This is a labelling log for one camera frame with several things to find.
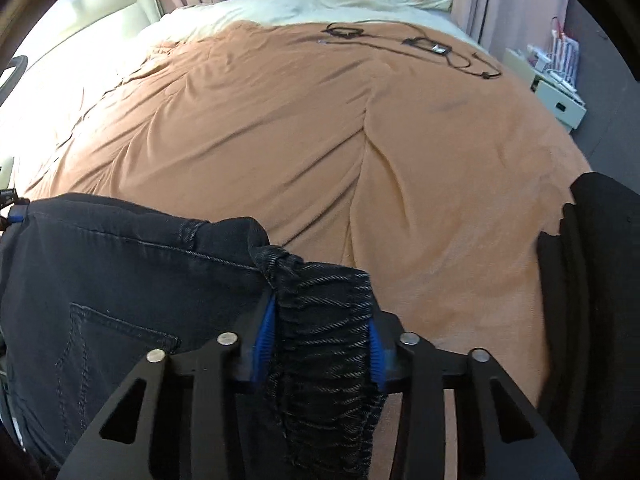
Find dark denim jeans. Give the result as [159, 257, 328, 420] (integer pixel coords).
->
[0, 192, 388, 480]

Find white nightstand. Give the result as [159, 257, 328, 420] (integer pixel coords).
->
[502, 47, 587, 133]

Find cream bear print quilt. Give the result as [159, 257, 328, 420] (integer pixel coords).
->
[135, 0, 488, 56]

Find black pants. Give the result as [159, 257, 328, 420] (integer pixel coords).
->
[537, 172, 640, 461]

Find red and white rack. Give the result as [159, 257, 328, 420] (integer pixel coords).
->
[547, 17, 581, 86]

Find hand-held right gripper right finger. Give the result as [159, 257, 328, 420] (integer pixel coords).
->
[367, 310, 576, 480]

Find thin black cable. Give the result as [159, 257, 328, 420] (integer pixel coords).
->
[320, 22, 502, 81]

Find orange blanket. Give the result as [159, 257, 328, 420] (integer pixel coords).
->
[0, 20, 596, 411]

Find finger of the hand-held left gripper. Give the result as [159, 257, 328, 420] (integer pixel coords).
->
[0, 187, 31, 233]

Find cream padded headboard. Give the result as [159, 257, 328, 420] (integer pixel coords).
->
[10, 0, 161, 86]

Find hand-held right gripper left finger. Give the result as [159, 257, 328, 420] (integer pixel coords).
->
[55, 290, 281, 480]

